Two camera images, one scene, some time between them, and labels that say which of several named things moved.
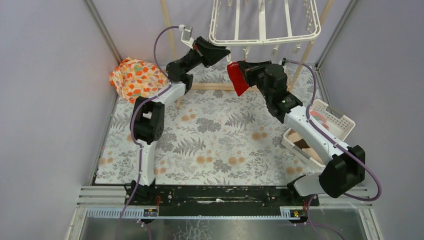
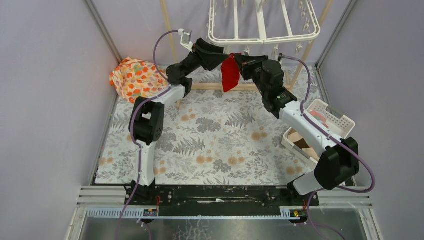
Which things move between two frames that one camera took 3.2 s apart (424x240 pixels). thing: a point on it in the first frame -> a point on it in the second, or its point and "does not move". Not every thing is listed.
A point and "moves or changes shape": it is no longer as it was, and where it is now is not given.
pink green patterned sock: x=320 y=117 does not move
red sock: x=238 y=77 moves or changes shape
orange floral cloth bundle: x=134 y=78 does not move
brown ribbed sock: x=301 y=144 does not move
